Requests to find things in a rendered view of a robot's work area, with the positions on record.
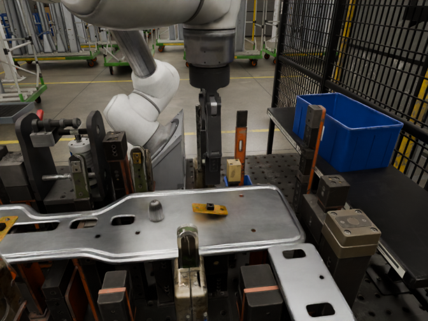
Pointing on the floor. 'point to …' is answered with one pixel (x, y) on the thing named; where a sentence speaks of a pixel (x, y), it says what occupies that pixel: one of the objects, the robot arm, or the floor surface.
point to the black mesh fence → (376, 276)
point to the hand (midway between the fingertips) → (209, 161)
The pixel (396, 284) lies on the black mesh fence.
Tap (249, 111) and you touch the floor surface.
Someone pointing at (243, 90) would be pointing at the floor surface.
